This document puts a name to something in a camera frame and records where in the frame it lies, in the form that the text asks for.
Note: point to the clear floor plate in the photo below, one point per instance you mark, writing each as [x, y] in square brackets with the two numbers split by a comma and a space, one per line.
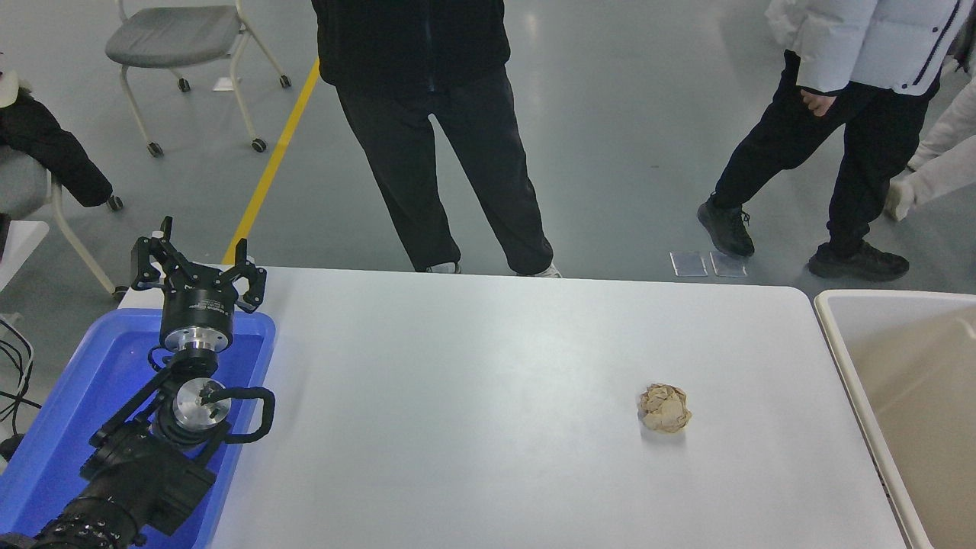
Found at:
[688, 264]
[728, 267]

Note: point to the crumpled tan paper ball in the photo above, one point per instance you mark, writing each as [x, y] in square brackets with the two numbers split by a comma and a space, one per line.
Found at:
[665, 409]

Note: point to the person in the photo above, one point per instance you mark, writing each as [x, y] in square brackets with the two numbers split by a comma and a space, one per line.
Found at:
[869, 46]
[942, 171]
[46, 145]
[412, 76]

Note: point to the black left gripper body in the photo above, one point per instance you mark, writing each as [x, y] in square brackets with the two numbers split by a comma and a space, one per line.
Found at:
[197, 309]

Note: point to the white side desk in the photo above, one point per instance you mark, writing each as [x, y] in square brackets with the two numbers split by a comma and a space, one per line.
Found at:
[17, 244]

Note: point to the person's hand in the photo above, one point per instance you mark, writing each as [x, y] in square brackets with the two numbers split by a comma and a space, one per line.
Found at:
[817, 101]

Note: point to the large pale bin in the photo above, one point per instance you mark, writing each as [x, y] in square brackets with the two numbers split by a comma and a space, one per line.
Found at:
[915, 381]

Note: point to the blue plastic tray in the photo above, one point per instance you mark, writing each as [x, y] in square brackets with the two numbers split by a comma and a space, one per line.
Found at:
[69, 396]

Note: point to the grey wheeled chair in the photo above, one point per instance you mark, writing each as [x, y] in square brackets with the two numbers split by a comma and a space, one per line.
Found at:
[19, 187]
[171, 34]

